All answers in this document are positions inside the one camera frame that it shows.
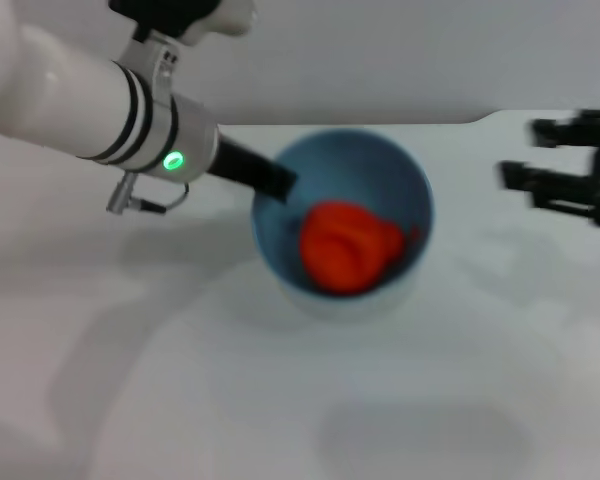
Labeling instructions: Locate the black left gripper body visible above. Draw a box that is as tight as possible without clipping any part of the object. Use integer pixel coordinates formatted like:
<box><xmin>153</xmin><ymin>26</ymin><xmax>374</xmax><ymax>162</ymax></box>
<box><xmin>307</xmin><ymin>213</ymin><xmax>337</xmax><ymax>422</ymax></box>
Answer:
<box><xmin>206</xmin><ymin>136</ymin><xmax>284</xmax><ymax>196</ymax></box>

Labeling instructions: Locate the orange plush fruit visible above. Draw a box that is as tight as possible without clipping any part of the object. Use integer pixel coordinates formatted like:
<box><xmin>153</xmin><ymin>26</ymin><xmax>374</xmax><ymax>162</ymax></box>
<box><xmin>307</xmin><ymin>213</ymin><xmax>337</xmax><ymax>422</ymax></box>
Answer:
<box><xmin>298</xmin><ymin>199</ymin><xmax>422</xmax><ymax>295</ymax></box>

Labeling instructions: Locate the blue bowl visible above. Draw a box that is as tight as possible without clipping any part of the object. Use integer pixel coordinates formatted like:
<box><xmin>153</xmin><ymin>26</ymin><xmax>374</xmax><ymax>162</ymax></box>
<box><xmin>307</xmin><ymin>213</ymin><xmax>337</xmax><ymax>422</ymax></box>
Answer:
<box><xmin>250</xmin><ymin>127</ymin><xmax>436</xmax><ymax>322</ymax></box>

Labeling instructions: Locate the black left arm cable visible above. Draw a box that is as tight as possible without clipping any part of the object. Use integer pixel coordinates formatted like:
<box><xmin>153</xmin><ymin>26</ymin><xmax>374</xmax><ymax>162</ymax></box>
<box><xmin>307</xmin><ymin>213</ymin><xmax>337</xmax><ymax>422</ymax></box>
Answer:
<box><xmin>105</xmin><ymin>171</ymin><xmax>191</xmax><ymax>216</ymax></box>

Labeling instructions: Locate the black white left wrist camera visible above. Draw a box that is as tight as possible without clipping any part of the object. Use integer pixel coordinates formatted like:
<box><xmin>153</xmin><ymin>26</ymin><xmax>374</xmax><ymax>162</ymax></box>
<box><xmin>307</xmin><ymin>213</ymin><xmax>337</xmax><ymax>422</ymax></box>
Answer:
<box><xmin>107</xmin><ymin>0</ymin><xmax>258</xmax><ymax>45</ymax></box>

